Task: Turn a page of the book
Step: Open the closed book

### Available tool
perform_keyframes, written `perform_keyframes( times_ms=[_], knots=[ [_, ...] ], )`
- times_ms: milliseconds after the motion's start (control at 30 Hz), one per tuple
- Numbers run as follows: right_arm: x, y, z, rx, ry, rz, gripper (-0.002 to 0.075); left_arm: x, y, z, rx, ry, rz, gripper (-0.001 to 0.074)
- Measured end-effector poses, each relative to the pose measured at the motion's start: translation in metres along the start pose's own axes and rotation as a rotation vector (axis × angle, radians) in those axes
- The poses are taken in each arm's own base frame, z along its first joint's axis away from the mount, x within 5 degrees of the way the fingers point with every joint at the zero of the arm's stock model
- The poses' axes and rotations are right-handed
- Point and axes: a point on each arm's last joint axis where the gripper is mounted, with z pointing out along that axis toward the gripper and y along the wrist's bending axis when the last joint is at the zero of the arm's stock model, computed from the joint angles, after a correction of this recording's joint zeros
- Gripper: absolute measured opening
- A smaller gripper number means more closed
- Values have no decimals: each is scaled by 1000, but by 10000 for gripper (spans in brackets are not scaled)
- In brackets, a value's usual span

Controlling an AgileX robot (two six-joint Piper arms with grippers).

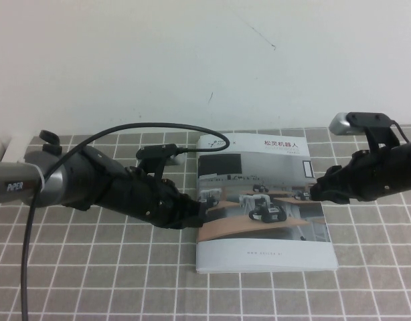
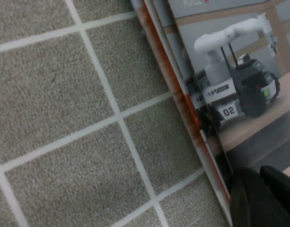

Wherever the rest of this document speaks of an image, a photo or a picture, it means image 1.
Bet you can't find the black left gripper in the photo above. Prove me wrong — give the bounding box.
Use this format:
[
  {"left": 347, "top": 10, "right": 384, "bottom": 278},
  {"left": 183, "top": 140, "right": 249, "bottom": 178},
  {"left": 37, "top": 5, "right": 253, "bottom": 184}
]
[{"left": 98, "top": 165, "right": 210, "bottom": 231}]

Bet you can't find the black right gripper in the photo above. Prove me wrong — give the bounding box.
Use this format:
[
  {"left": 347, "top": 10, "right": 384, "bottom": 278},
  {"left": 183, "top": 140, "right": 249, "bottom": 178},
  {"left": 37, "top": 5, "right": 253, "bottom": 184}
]
[{"left": 309, "top": 146, "right": 404, "bottom": 204}]

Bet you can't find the white AgileX brochure book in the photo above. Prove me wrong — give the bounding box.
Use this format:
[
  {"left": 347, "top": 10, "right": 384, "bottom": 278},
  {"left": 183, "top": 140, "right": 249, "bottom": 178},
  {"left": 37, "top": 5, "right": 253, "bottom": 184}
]
[{"left": 194, "top": 132, "right": 339, "bottom": 275}]

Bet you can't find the grey checked tablecloth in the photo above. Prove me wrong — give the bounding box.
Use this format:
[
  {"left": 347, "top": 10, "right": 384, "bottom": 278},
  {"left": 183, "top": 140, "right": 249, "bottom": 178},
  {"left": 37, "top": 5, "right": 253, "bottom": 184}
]
[{"left": 0, "top": 125, "right": 411, "bottom": 321}]

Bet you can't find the white zip tie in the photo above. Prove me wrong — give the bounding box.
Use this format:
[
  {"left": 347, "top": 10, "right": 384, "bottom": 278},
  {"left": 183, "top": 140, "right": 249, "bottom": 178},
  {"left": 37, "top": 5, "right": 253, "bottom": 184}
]
[{"left": 33, "top": 164, "right": 48, "bottom": 194}]

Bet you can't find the white ledge beside table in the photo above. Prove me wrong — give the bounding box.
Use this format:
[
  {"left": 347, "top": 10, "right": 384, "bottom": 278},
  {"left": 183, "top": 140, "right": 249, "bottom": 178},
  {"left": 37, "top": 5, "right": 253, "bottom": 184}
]
[{"left": 0, "top": 131, "right": 29, "bottom": 165}]

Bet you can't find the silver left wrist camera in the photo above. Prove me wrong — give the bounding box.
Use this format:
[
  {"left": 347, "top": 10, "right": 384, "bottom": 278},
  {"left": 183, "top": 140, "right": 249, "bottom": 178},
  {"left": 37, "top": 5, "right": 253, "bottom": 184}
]
[{"left": 164, "top": 152, "right": 187, "bottom": 167}]

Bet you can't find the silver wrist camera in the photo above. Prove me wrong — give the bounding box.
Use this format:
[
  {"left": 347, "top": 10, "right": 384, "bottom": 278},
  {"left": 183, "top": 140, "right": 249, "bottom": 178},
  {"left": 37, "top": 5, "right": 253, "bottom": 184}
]
[
  {"left": 328, "top": 112, "right": 365, "bottom": 136},
  {"left": 164, "top": 152, "right": 187, "bottom": 167}
]

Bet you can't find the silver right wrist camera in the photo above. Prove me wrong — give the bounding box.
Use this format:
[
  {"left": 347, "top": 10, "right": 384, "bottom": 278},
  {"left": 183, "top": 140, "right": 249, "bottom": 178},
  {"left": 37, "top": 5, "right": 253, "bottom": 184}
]
[{"left": 328, "top": 112, "right": 365, "bottom": 136}]

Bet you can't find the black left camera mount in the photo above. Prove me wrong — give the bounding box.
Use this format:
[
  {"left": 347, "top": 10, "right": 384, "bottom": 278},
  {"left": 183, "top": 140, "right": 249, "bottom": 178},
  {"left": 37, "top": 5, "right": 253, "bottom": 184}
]
[{"left": 136, "top": 143, "right": 180, "bottom": 183}]

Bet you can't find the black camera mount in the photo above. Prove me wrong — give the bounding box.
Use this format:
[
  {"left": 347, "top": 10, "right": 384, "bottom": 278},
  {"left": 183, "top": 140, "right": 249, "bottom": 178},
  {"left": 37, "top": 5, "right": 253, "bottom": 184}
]
[
  {"left": 136, "top": 143, "right": 180, "bottom": 183},
  {"left": 345, "top": 112, "right": 404, "bottom": 152}
]

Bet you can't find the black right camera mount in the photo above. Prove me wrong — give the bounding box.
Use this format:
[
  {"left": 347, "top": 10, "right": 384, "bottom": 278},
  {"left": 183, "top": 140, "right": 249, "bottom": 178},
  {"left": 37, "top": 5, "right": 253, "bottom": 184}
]
[{"left": 345, "top": 112, "right": 404, "bottom": 152}]

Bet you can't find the black right camera cable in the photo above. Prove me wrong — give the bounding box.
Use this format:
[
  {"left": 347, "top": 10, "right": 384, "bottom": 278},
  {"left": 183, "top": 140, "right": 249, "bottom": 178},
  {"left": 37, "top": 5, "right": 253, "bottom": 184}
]
[{"left": 392, "top": 122, "right": 411, "bottom": 144}]

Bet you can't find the black camera cable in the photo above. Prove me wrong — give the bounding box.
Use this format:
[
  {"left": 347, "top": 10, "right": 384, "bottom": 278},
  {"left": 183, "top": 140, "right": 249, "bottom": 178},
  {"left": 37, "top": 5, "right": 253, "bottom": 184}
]
[
  {"left": 392, "top": 122, "right": 411, "bottom": 144},
  {"left": 20, "top": 122, "right": 230, "bottom": 321}
]

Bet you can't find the black strap loop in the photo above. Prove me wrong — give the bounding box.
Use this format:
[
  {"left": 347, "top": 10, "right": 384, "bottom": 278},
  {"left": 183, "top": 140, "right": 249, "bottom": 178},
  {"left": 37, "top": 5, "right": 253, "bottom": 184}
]
[{"left": 39, "top": 130, "right": 62, "bottom": 148}]

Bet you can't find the black left camera cable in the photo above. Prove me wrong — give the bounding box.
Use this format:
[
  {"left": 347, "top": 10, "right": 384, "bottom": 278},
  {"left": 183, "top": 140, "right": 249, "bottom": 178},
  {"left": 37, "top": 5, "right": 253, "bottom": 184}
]
[{"left": 20, "top": 122, "right": 230, "bottom": 321}]

